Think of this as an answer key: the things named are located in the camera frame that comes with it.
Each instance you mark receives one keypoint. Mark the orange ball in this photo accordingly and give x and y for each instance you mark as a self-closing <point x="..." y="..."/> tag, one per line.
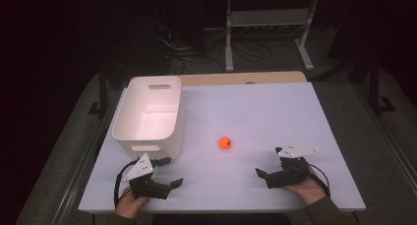
<point x="225" y="142"/>

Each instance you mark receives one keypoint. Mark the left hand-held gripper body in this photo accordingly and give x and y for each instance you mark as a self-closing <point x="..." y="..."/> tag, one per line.
<point x="144" y="182"/>

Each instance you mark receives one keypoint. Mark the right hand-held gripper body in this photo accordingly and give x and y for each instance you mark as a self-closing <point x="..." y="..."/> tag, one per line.
<point x="290" y="172"/>

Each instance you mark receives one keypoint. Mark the person's right hand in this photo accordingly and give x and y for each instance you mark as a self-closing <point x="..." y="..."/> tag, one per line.
<point x="306" y="189"/>

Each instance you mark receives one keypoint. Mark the person's left hand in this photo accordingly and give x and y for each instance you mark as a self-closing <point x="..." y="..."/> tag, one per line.
<point x="129" y="203"/>

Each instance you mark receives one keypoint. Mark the black metal stand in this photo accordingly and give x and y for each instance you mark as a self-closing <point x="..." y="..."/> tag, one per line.
<point x="375" y="87"/>
<point x="103" y="94"/>

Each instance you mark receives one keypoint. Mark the white plastic bin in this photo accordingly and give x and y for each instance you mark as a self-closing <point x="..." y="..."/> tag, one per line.
<point x="147" y="113"/>

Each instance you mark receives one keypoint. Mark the white metal desk frame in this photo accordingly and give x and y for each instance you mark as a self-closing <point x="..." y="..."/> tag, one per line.
<point x="268" y="18"/>

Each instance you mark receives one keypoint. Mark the wooden table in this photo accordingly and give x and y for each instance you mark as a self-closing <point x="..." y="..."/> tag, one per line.
<point x="242" y="78"/>

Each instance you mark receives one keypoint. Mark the metal rail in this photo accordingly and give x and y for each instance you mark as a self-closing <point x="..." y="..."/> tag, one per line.
<point x="390" y="146"/>
<point x="82" y="159"/>

